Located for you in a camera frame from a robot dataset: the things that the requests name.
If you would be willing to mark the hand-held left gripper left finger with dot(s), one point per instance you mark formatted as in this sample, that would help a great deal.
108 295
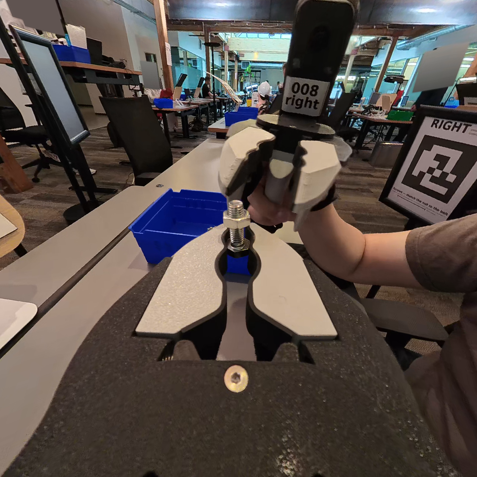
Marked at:
186 290

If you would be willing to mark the thick short steel bolt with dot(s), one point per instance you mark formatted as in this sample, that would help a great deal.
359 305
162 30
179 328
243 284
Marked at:
235 234

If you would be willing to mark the black office chair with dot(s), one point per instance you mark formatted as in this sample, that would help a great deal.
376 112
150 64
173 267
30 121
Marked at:
138 130
22 134

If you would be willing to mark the person's right hand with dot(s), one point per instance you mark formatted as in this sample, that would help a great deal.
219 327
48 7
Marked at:
268 212

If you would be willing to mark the black framed marker sign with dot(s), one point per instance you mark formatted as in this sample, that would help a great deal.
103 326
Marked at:
443 164

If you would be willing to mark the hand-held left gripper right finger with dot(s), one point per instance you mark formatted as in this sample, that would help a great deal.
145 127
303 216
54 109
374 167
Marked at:
290 294

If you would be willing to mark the long wooden workbench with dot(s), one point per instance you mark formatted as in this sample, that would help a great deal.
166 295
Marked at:
93 66

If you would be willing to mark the person's right forearm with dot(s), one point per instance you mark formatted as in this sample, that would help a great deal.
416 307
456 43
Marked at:
354 253

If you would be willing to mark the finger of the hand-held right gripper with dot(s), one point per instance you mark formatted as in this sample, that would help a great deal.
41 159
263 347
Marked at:
320 167
238 156

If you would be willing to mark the white board stand base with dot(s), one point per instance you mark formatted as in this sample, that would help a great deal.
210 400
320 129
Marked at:
15 320

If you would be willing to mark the small blue storage bin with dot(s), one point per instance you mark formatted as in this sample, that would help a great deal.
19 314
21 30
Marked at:
240 117
163 103
72 54

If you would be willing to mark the black framed grey panel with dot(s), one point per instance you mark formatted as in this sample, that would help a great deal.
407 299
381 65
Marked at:
48 82

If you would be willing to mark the wooden instruction board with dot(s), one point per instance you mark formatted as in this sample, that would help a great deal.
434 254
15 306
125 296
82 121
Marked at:
15 223

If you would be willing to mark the green storage bin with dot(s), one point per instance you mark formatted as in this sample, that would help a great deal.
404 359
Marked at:
399 115

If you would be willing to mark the wooden top desk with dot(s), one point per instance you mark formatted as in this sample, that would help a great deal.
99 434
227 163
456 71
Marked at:
182 108

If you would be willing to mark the blue plastic bin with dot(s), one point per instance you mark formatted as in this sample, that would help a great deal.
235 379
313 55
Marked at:
175 223

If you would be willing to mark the grey trash can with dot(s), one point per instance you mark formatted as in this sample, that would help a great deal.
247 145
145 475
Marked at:
385 154

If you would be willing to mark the black easel stand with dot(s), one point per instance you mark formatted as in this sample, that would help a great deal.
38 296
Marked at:
80 175

